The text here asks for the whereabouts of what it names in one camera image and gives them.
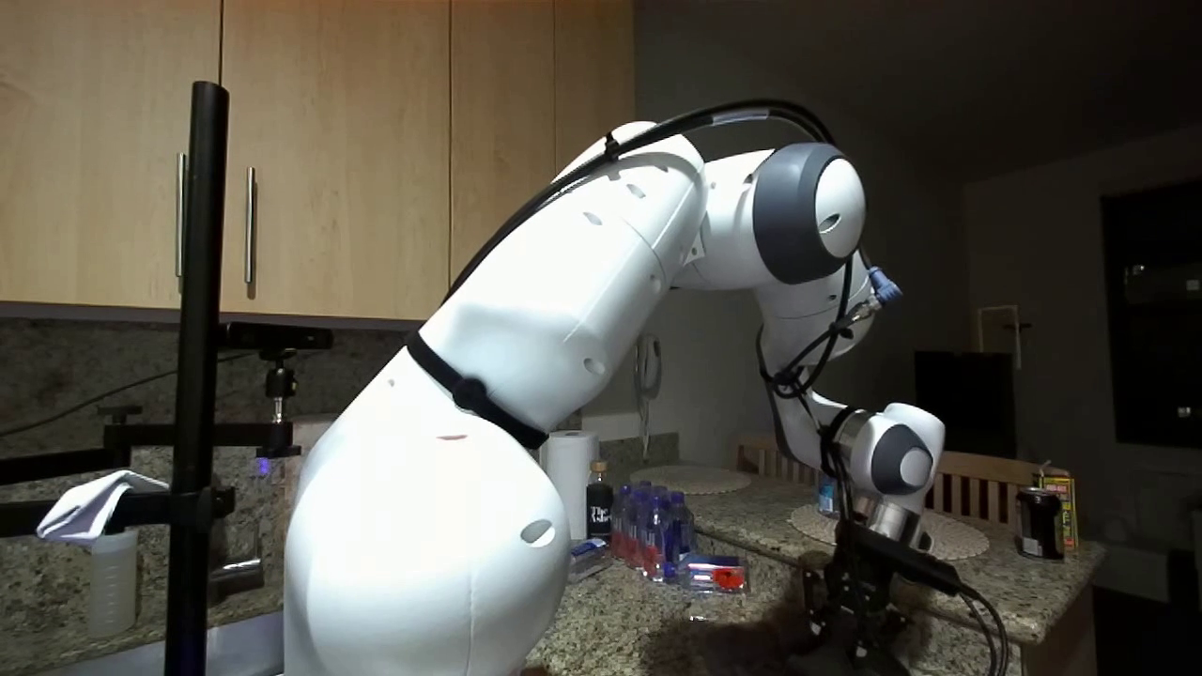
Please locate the white plastic cup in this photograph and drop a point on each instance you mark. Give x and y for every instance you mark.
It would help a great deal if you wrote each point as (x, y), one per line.
(112, 584)

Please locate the small dark jar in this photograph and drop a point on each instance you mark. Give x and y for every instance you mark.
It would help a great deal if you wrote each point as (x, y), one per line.
(1039, 524)

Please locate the wooden dining chair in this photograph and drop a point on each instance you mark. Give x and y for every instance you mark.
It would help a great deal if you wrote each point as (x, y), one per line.
(771, 455)
(977, 483)

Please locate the wooden cabinet door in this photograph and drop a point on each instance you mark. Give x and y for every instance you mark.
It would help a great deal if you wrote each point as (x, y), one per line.
(527, 97)
(350, 152)
(101, 152)

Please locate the dark television screen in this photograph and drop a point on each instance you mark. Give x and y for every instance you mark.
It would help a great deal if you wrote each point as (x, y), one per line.
(964, 400)

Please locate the small dark bottle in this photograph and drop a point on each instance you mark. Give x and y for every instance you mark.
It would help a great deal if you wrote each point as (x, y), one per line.
(604, 507)

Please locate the blue water bottle pack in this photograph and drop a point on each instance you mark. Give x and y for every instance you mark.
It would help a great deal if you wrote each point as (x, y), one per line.
(657, 532)

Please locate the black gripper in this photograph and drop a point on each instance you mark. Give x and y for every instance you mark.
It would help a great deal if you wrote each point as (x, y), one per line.
(863, 584)

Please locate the white crumpled tissue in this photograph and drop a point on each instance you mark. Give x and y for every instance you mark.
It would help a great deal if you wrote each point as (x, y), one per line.
(101, 497)

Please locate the white paper towel roll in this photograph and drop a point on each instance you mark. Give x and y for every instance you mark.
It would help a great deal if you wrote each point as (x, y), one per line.
(573, 483)

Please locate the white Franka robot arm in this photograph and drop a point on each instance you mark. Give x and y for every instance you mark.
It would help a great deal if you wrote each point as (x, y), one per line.
(500, 377)

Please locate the yellow packet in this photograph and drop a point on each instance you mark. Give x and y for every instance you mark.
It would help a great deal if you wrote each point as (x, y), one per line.
(1067, 492)

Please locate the red and blue packet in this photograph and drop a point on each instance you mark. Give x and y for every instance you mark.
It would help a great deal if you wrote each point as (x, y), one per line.
(717, 573)

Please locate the black vertical pole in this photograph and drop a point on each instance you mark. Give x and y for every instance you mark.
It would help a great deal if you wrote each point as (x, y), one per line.
(199, 313)

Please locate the black stereo camera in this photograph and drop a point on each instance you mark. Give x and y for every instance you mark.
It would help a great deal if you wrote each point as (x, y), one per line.
(282, 334)

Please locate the dark window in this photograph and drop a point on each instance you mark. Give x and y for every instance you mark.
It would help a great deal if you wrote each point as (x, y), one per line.
(1158, 313)

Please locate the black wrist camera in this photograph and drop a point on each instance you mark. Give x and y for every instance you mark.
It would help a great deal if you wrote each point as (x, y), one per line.
(921, 564)

